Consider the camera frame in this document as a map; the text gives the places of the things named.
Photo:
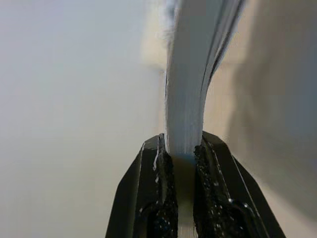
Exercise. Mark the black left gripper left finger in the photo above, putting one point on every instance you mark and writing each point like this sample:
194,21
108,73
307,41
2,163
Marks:
143,188

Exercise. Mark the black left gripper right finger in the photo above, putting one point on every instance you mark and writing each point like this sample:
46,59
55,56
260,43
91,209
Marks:
223,188

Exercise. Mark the white book blue letters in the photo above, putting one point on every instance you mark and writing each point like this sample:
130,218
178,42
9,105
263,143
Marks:
185,86

